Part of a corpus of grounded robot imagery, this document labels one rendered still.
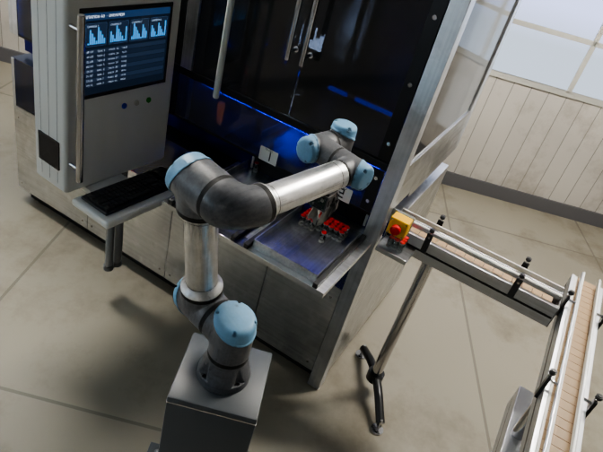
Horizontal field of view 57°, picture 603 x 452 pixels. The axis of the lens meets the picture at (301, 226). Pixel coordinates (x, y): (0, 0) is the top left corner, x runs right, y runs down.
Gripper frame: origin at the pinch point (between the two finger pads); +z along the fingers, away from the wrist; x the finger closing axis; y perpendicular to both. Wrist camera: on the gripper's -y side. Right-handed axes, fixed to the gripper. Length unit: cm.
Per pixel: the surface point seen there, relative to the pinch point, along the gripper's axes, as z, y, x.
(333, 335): 74, -36, 10
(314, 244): 21.3, -17.0, -4.7
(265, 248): 19.3, 1.8, -14.9
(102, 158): 19, 4, -90
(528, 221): 109, -306, 68
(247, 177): 21, -36, -48
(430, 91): -41, -36, 11
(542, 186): 88, -334, 64
